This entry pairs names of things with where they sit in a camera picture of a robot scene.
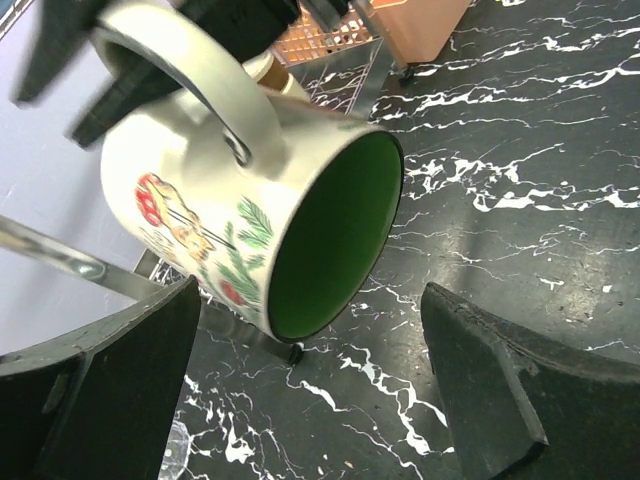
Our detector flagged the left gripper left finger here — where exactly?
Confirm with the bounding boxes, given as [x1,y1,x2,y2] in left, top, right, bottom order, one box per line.
[1,278,201,479]

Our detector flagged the clear plastic cup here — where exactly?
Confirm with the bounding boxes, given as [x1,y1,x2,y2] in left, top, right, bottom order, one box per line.
[158,420,191,480]

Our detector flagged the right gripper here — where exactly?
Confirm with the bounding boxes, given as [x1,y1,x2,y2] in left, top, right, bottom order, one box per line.
[68,0,350,148]

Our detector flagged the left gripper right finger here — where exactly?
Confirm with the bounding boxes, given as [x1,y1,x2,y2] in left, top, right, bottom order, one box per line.
[420,282,639,479]

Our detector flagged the cream floral mug green inside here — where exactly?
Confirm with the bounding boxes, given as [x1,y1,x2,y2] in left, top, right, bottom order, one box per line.
[92,0,405,344]

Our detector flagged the orange plastic file organizer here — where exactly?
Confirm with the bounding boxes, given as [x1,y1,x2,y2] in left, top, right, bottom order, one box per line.
[272,0,472,67]

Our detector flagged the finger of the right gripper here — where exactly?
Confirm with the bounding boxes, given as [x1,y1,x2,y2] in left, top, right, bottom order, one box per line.
[13,0,108,103]

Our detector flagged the cream and brown steel cup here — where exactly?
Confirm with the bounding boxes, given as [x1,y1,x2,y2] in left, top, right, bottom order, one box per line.
[242,50,310,101]

